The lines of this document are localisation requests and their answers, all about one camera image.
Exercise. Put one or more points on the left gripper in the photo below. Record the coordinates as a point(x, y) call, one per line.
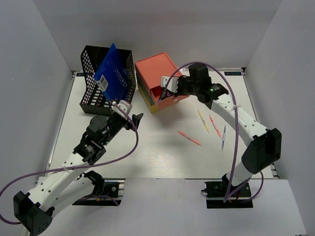
point(136, 119)

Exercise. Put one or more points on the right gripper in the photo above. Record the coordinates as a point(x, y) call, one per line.
point(180, 79)

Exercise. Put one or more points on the yellow bottom drawer box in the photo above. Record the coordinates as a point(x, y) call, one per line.
point(153, 108)

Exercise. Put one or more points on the green drawer box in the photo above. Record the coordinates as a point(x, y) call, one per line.
point(145, 93)

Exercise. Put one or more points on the salmon top drawer box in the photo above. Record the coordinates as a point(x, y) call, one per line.
point(150, 71)

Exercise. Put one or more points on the yellow thin pen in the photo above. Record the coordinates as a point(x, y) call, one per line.
point(203, 121)

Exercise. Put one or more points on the orange thin pen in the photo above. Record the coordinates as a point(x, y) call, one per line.
point(189, 138)

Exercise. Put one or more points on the blue plastic folder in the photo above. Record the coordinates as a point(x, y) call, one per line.
point(111, 77)

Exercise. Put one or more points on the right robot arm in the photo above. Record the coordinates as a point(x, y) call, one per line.
point(256, 146)

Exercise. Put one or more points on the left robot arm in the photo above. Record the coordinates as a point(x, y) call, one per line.
point(36, 208)

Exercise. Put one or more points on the black mesh file holder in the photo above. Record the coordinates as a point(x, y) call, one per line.
point(93, 101)

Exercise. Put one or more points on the pink thin pen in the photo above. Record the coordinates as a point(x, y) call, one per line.
point(215, 127)

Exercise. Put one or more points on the blue thin pen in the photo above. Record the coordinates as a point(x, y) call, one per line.
point(223, 138)

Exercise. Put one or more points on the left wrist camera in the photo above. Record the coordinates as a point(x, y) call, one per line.
point(122, 108)

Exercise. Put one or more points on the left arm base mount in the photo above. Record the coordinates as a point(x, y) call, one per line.
point(111, 194)

